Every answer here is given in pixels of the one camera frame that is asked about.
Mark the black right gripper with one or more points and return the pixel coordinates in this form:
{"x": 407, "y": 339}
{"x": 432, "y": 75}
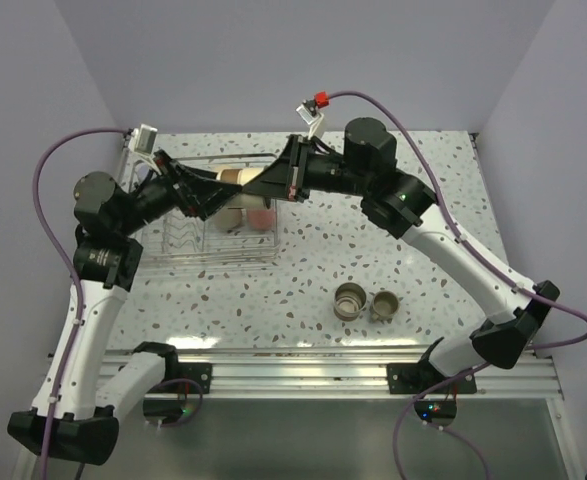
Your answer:
{"x": 285, "y": 179}

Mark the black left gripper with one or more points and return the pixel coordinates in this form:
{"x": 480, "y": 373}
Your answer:
{"x": 200, "y": 196}

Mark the steel cup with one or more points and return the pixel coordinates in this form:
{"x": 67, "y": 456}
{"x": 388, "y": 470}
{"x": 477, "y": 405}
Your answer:
{"x": 239, "y": 176}
{"x": 349, "y": 301}

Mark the pink plastic cup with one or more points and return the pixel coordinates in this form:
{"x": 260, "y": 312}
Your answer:
{"x": 261, "y": 219}

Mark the beige plastic cup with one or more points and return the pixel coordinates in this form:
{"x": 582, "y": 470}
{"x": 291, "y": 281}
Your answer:
{"x": 228, "y": 219}

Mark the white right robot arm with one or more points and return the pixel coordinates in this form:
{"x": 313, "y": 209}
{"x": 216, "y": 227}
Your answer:
{"x": 515, "y": 306}

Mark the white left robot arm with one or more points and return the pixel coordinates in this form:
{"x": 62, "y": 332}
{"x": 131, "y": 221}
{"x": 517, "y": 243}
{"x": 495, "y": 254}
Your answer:
{"x": 72, "y": 418}

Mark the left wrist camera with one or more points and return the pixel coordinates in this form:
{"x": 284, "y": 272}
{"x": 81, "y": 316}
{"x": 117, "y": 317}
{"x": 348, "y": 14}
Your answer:
{"x": 142, "y": 141}

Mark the steel wire dish rack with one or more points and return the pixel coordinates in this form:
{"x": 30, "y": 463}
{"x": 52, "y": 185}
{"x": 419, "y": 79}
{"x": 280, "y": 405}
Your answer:
{"x": 175, "y": 239}

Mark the small olive handled cup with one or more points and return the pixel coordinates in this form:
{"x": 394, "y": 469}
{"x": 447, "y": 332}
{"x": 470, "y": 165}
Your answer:
{"x": 384, "y": 306}

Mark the aluminium rail table edge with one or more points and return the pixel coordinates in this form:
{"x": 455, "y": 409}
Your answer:
{"x": 351, "y": 372}

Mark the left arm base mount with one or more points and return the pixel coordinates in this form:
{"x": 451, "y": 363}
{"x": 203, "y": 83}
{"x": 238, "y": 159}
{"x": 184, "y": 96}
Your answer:
{"x": 191, "y": 377}

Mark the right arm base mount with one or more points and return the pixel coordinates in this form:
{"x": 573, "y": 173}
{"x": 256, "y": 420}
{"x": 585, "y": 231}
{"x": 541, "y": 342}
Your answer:
{"x": 414, "y": 378}

